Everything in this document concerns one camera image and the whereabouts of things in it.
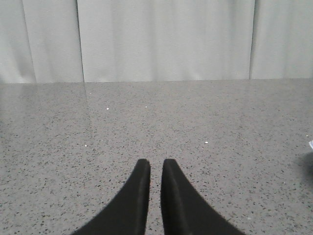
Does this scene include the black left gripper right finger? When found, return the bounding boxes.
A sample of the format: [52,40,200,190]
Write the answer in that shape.
[160,159,243,235]

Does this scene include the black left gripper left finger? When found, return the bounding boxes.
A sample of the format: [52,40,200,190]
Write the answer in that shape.
[74,159,151,235]

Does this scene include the white pleated curtain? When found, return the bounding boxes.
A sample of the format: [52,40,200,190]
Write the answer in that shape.
[0,0,313,83]

